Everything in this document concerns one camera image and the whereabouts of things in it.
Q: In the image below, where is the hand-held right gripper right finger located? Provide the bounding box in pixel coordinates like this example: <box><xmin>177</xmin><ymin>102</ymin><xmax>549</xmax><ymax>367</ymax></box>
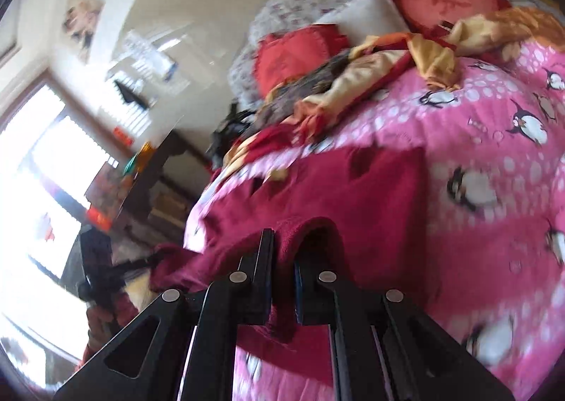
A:
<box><xmin>293</xmin><ymin>262</ymin><xmax>515</xmax><ymax>401</ymax></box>

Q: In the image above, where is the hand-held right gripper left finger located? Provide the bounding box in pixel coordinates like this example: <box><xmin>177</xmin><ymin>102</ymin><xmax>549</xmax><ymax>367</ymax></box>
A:
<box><xmin>53</xmin><ymin>229</ymin><xmax>276</xmax><ymax>401</ymax></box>

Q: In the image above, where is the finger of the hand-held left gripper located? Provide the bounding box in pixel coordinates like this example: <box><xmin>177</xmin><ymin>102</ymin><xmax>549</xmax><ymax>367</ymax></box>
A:
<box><xmin>110</xmin><ymin>253</ymin><xmax>162</xmax><ymax>278</ymax></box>

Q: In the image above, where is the maroon shirt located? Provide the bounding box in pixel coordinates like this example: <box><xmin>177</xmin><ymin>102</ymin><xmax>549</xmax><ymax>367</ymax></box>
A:
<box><xmin>150</xmin><ymin>146</ymin><xmax>429</xmax><ymax>344</ymax></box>

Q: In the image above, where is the window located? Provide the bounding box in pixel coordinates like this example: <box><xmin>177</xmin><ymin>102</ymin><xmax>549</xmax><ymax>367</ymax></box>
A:
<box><xmin>0</xmin><ymin>78</ymin><xmax>120</xmax><ymax>388</ymax></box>

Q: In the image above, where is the dark wooden table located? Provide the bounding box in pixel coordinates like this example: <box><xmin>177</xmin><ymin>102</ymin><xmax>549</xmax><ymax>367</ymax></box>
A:
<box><xmin>84</xmin><ymin>131</ymin><xmax>213</xmax><ymax>234</ymax></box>

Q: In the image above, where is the red and yellow cloth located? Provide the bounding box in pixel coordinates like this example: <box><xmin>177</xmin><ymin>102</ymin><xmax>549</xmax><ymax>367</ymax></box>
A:
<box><xmin>223</xmin><ymin>127</ymin><xmax>310</xmax><ymax>176</ymax></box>

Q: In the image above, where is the black cloth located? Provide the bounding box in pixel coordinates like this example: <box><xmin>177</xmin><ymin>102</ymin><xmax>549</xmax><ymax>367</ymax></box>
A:
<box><xmin>207</xmin><ymin>103</ymin><xmax>252</xmax><ymax>167</ymax></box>

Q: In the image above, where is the pink penguin print blanket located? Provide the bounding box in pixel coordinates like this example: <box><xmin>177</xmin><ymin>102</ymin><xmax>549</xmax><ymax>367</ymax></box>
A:
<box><xmin>183</xmin><ymin>36</ymin><xmax>565</xmax><ymax>401</ymax></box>

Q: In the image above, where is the dark patterned cloth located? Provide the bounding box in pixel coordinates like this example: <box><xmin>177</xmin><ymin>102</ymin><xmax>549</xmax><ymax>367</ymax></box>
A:
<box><xmin>260</xmin><ymin>52</ymin><xmax>354</xmax><ymax>119</ymax></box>

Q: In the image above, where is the orange and yellow cloth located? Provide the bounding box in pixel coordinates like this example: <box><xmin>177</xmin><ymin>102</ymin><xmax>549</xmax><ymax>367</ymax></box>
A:
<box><xmin>291</xmin><ymin>8</ymin><xmax>565</xmax><ymax>146</ymax></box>

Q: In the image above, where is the white pillow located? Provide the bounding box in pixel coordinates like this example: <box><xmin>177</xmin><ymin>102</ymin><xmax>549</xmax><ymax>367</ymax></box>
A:
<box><xmin>315</xmin><ymin>0</ymin><xmax>411</xmax><ymax>37</ymax></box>

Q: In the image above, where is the black wall item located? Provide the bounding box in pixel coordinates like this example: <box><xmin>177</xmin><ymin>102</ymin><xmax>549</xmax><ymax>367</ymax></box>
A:
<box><xmin>112</xmin><ymin>78</ymin><xmax>148</xmax><ymax>110</ymax></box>

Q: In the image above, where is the wall poster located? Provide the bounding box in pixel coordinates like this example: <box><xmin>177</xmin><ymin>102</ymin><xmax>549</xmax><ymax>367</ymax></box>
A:
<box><xmin>62</xmin><ymin>0</ymin><xmax>104</xmax><ymax>61</ymax></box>

